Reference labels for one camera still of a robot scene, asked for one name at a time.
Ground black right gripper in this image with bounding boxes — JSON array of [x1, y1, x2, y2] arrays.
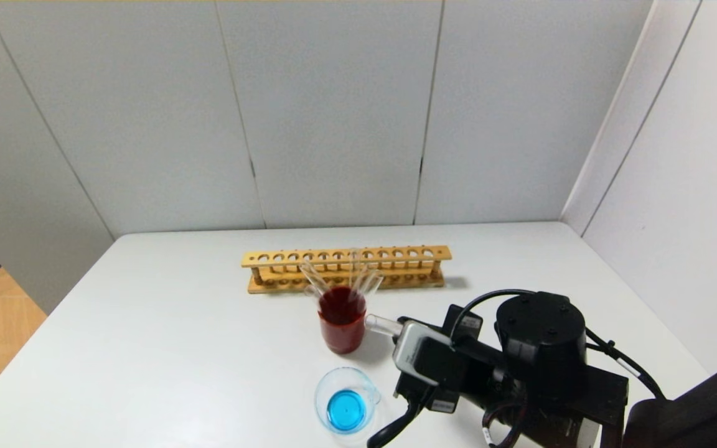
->
[[393, 304, 505, 413]]

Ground test tube with red pigment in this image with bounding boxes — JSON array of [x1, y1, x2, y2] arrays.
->
[[365, 314, 406, 337]]

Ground wooden test tube rack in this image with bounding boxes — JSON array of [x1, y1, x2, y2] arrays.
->
[[240, 245, 453, 295]]

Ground red cup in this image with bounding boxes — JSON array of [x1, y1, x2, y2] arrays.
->
[[317, 286, 368, 356]]

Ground clear glass dish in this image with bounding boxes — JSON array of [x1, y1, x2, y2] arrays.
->
[[313, 366, 391, 448]]

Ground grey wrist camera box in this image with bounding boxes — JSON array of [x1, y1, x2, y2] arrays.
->
[[392, 320, 456, 387]]

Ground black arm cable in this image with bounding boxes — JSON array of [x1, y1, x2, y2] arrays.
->
[[451, 289, 668, 400]]

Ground black looped camera cable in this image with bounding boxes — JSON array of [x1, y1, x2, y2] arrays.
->
[[367, 397, 423, 448]]

